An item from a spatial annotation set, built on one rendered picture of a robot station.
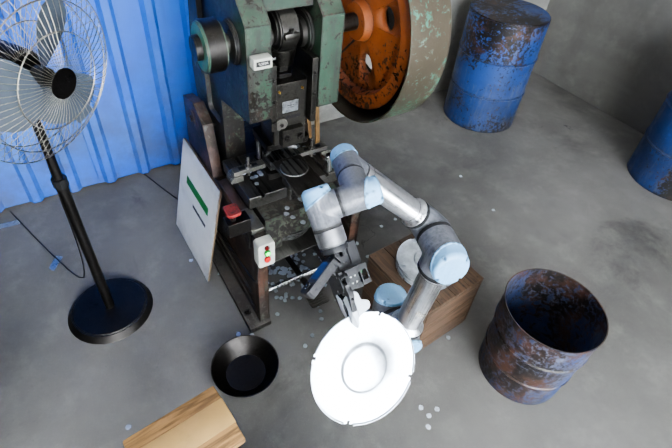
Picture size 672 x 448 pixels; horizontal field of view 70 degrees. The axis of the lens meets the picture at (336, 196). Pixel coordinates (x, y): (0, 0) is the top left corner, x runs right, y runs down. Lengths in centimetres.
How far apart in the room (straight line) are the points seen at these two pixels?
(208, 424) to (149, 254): 123
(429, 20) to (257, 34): 58
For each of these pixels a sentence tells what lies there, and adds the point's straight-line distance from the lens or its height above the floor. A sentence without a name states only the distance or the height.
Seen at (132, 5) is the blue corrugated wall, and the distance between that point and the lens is 290.
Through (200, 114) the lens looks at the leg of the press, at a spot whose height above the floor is 87.
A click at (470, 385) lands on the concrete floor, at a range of 246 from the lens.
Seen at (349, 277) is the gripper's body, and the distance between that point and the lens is 119.
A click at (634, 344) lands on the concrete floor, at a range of 299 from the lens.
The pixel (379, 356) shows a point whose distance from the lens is 129.
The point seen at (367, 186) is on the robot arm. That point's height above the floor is 134.
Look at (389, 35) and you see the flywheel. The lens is 193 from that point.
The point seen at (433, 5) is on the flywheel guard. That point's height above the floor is 151.
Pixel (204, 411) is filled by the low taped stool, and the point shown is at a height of 33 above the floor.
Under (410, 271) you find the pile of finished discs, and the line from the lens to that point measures 224.
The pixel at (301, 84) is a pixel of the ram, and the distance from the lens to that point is 193.
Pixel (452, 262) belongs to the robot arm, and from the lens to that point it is 141.
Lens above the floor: 208
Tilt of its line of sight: 42 degrees down
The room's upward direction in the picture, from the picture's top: 6 degrees clockwise
